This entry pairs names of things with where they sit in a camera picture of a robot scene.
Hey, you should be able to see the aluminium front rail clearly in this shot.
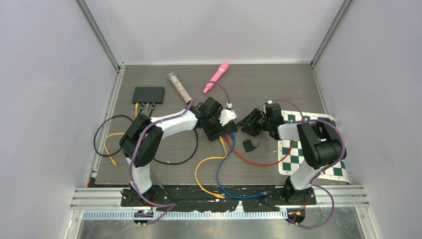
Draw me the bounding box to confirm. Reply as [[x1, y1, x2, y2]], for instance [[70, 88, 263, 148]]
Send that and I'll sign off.
[[70, 185, 370, 211]]

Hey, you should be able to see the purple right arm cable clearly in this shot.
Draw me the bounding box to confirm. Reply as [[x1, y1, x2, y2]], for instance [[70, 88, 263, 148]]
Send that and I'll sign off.
[[268, 99, 347, 230]]

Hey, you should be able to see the black power adapter with cord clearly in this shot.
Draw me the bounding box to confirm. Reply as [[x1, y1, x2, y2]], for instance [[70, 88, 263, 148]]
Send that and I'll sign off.
[[242, 133, 263, 153]]

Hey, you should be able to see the yellow cable in grey switch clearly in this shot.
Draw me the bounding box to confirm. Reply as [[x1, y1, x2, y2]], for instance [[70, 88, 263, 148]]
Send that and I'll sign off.
[[104, 102, 140, 166]]

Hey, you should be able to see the pink marker pen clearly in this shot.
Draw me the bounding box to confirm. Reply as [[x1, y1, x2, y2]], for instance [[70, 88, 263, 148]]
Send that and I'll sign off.
[[203, 62, 229, 94]]

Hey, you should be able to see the small black TP-Link switch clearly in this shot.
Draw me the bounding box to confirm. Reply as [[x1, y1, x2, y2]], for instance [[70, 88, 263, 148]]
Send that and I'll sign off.
[[204, 121, 237, 141]]

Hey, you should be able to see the blue ethernet cable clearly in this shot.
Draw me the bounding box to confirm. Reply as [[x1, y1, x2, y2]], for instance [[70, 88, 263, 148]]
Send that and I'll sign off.
[[215, 131, 267, 200]]

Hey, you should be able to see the glitter tube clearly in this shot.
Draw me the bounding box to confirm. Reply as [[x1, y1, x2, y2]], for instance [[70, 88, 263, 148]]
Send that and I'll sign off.
[[167, 72, 192, 104]]

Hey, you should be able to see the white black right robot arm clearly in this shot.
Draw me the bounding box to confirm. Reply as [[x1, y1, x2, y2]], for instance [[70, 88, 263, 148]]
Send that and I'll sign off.
[[237, 103, 346, 205]]

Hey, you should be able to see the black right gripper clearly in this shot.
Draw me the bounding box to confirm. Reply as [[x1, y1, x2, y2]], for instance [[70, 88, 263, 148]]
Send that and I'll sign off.
[[237, 108, 272, 137]]

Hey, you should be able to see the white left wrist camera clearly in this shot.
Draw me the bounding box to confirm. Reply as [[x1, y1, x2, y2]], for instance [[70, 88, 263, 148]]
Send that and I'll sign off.
[[218, 103, 237, 126]]

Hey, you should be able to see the black cable teal boot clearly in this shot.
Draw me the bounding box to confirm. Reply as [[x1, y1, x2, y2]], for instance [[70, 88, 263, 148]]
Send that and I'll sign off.
[[135, 103, 145, 117], [94, 103, 199, 166]]

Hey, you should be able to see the dark grey network switch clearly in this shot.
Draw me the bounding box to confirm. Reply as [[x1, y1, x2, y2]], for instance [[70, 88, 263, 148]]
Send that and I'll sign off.
[[132, 87, 165, 104]]

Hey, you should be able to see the green white checkerboard mat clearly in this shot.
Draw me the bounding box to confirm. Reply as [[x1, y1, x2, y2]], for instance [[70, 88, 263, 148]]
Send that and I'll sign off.
[[278, 111, 351, 185]]

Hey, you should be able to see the yellow ethernet cable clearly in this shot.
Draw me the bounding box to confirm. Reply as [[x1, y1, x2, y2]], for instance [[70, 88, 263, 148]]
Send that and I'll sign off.
[[194, 136, 229, 200]]

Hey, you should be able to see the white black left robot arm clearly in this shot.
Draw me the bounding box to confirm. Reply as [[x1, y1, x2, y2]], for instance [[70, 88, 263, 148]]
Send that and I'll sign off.
[[119, 97, 228, 206]]

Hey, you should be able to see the red ethernet cable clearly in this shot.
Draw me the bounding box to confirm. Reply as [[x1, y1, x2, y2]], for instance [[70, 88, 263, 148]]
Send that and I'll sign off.
[[224, 134, 295, 168]]

